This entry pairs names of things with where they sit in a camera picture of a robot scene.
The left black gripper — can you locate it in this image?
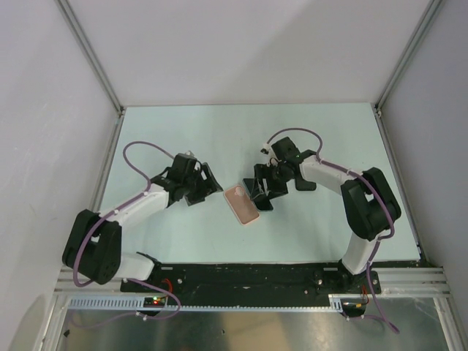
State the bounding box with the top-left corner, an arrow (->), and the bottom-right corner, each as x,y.
182,163 -> 222,206

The black phone case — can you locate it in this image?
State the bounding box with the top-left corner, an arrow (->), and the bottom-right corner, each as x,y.
295,177 -> 317,192

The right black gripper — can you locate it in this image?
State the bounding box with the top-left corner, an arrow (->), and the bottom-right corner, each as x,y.
252,163 -> 294,200

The grey slotted cable duct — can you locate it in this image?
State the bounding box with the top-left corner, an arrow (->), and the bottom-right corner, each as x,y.
67,295 -> 347,314

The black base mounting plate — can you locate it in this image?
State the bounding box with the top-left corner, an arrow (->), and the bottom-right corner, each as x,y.
120,263 -> 382,309

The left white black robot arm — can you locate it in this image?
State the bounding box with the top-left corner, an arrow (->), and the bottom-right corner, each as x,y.
62,154 -> 222,292

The pink phone case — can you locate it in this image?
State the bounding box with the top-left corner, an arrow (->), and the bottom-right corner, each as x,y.
224,184 -> 260,225

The aluminium front rail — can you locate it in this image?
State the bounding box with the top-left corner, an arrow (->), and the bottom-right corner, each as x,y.
54,265 -> 127,293

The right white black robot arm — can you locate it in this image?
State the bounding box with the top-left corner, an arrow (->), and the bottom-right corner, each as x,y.
243,137 -> 401,293

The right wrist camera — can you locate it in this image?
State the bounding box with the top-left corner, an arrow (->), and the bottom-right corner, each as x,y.
260,143 -> 276,166

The aluminium frame post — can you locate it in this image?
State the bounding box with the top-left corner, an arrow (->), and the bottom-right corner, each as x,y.
374,0 -> 446,118
55,0 -> 124,116

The right aluminium frame post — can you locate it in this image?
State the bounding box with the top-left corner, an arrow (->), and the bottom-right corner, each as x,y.
374,0 -> 446,118

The left aluminium frame post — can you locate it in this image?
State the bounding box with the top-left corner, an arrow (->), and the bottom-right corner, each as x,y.
55,0 -> 124,116

